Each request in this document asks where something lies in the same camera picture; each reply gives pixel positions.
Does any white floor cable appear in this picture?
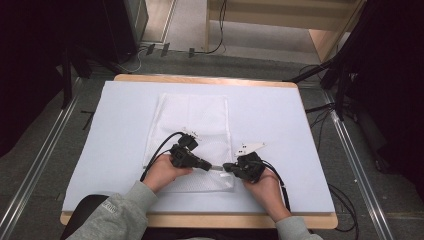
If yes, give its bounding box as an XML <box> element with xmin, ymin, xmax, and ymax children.
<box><xmin>116</xmin><ymin>46</ymin><xmax>149</xmax><ymax>75</ymax></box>

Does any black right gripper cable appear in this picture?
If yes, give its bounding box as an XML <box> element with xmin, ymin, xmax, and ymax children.
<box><xmin>261</xmin><ymin>159</ymin><xmax>292</xmax><ymax>213</ymax></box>

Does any white mesh laundry bag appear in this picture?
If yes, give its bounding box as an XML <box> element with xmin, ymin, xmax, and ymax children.
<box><xmin>142</xmin><ymin>92</ymin><xmax>236</xmax><ymax>194</ymax></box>

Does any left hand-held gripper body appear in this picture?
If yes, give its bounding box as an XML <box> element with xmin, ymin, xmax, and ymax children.
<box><xmin>169</xmin><ymin>132</ymin><xmax>203</xmax><ymax>169</ymax></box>

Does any black hanging cable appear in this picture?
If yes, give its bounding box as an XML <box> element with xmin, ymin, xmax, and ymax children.
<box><xmin>193</xmin><ymin>0</ymin><xmax>229</xmax><ymax>56</ymax></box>

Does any black chair seat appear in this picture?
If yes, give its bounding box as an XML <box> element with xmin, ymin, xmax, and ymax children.
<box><xmin>59</xmin><ymin>194</ymin><xmax>111</xmax><ymax>240</ymax></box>

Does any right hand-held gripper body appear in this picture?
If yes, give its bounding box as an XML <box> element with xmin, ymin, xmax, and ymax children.
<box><xmin>233</xmin><ymin>142</ymin><xmax>268</xmax><ymax>184</ymax></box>

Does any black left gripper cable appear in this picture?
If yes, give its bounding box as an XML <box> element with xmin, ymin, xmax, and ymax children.
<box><xmin>139</xmin><ymin>131</ymin><xmax>185</xmax><ymax>183</ymax></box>

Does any wooden table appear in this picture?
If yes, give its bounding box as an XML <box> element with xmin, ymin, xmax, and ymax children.
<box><xmin>59</xmin><ymin>73</ymin><xmax>339</xmax><ymax>230</ymax></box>

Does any dark cabinet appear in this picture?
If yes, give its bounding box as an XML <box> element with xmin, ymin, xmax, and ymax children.
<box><xmin>99</xmin><ymin>0</ymin><xmax>150</xmax><ymax>64</ymax></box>

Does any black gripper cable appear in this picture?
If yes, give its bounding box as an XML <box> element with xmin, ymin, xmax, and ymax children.
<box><xmin>261</xmin><ymin>159</ymin><xmax>292</xmax><ymax>213</ymax></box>
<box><xmin>139</xmin><ymin>131</ymin><xmax>185</xmax><ymax>183</ymax></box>

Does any black floor cable loop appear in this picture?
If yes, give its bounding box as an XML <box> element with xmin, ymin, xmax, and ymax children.
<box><xmin>328</xmin><ymin>182</ymin><xmax>360</xmax><ymax>234</ymax></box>

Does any aluminium floor rail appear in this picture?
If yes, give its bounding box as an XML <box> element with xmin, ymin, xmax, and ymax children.
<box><xmin>321</xmin><ymin>90</ymin><xmax>396</xmax><ymax>240</ymax></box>
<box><xmin>0</xmin><ymin>77</ymin><xmax>84</xmax><ymax>240</ymax></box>

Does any light wooden shelf unit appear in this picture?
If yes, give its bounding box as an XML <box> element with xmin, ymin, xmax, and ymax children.
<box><xmin>203</xmin><ymin>0</ymin><xmax>368</xmax><ymax>64</ymax></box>

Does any white table mat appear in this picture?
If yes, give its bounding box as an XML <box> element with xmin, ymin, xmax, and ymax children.
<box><xmin>61</xmin><ymin>80</ymin><xmax>336</xmax><ymax>214</ymax></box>

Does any black metal stand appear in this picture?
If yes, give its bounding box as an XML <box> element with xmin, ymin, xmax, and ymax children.
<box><xmin>58</xmin><ymin>41</ymin><xmax>121</xmax><ymax>110</ymax></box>
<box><xmin>282</xmin><ymin>0</ymin><xmax>381</xmax><ymax>122</ymax></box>

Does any person's left hand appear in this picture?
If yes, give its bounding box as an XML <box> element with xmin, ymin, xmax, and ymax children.
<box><xmin>142</xmin><ymin>153</ymin><xmax>194</xmax><ymax>194</ymax></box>

